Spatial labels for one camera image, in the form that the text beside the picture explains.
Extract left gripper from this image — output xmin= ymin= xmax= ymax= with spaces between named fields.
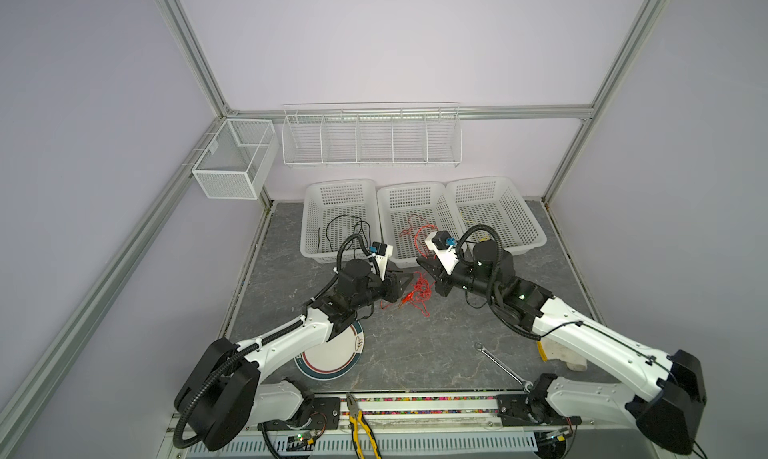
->
xmin=352 ymin=268 xmax=413 ymax=311

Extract red cable with clips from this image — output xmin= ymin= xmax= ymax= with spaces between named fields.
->
xmin=380 ymin=269 xmax=436 ymax=317

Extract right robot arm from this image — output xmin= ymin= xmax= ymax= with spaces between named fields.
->
xmin=417 ymin=231 xmax=707 ymax=455

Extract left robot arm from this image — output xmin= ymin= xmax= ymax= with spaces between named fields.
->
xmin=172 ymin=259 xmax=413 ymax=451

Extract middle white plastic basket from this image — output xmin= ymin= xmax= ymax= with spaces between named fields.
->
xmin=377 ymin=182 xmax=465 ymax=269

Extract white plastic basket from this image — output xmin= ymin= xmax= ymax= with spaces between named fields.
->
xmin=300 ymin=179 xmax=382 ymax=264
xmin=446 ymin=176 xmax=547 ymax=255
xmin=377 ymin=182 xmax=465 ymax=269

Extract right white plastic basket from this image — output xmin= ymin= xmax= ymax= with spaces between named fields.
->
xmin=446 ymin=176 xmax=547 ymax=255

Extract green rimmed white plate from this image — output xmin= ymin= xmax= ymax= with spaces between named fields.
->
xmin=294 ymin=321 xmax=365 ymax=381

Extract left white plastic basket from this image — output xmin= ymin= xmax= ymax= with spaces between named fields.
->
xmin=300 ymin=179 xmax=382 ymax=264

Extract silver wrench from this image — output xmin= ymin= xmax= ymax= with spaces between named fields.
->
xmin=474 ymin=342 xmax=533 ymax=392

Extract white yellow work glove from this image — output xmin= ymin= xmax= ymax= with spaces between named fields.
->
xmin=537 ymin=338 xmax=588 ymax=372

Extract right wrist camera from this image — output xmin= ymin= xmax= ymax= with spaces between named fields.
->
xmin=425 ymin=230 xmax=459 ymax=275

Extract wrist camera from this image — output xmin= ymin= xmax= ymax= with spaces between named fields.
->
xmin=369 ymin=241 xmax=394 ymax=279
xmin=425 ymin=230 xmax=459 ymax=275

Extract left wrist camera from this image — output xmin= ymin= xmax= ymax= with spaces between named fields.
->
xmin=369 ymin=241 xmax=394 ymax=279

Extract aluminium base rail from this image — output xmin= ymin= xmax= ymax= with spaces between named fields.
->
xmin=164 ymin=389 xmax=673 ymax=439

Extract white wire wall shelf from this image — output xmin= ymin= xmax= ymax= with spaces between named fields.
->
xmin=281 ymin=103 xmax=463 ymax=167

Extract yellow handled pliers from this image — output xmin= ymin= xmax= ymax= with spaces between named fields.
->
xmin=346 ymin=392 xmax=383 ymax=459

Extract white vented cable duct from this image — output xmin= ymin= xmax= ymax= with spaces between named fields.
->
xmin=185 ymin=433 xmax=539 ymax=458

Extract white mesh wall box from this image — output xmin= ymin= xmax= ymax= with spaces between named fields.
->
xmin=192 ymin=119 xmax=279 ymax=200

